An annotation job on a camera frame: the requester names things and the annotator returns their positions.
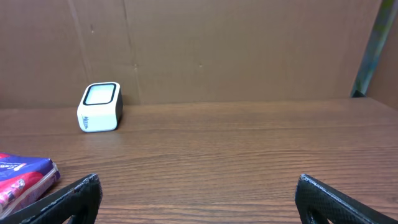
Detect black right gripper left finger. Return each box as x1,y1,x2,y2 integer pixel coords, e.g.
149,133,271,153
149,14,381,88
1,174,103,224

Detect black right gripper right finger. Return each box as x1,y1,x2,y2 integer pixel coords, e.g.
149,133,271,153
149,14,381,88
295,174,397,224

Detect red purple pad pack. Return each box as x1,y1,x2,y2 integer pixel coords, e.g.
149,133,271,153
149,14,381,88
1,152,60,218

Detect white barcode scanner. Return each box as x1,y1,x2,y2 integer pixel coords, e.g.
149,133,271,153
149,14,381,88
76,82,124,133

